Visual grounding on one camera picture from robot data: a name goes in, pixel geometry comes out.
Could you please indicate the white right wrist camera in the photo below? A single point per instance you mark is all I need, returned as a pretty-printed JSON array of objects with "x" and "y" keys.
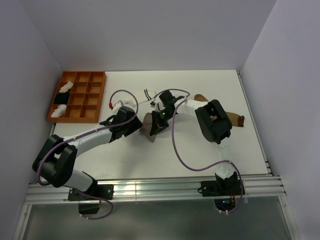
[{"x": 157, "y": 106}]

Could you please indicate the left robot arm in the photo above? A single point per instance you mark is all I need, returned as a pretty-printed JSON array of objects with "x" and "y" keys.
[{"x": 54, "y": 165}]

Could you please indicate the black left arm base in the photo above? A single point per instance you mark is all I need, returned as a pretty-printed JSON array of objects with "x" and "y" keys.
[{"x": 89, "y": 203}]

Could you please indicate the tan brown long sock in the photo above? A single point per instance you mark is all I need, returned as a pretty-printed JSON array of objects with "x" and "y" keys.
[{"x": 236, "y": 119}]

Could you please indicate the white rolled sock in tray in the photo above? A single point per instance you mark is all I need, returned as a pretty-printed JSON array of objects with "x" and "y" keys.
[{"x": 59, "y": 111}]

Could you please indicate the cream rolled sock in tray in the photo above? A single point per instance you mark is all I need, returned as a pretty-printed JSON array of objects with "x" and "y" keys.
[{"x": 66, "y": 87}]

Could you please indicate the white sock with black stripes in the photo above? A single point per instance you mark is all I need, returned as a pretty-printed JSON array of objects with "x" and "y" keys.
[{"x": 140, "y": 97}]

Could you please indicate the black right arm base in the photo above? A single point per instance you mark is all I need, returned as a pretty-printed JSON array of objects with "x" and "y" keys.
[{"x": 227, "y": 188}]

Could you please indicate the black rolled sock in tray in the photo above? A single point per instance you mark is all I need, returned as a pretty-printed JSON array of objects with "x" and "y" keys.
[{"x": 61, "y": 98}]

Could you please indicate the aluminium frame rail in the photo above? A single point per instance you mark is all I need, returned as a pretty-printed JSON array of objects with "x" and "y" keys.
[{"x": 160, "y": 189}]

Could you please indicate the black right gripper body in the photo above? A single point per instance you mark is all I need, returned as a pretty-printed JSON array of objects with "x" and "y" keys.
[{"x": 162, "y": 118}]

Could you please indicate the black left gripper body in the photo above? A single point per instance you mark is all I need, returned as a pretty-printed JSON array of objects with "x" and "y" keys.
[{"x": 133, "y": 126}]

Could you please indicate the grey sock with red cuff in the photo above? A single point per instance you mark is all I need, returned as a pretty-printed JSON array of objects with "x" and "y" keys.
[{"x": 145, "y": 130}]

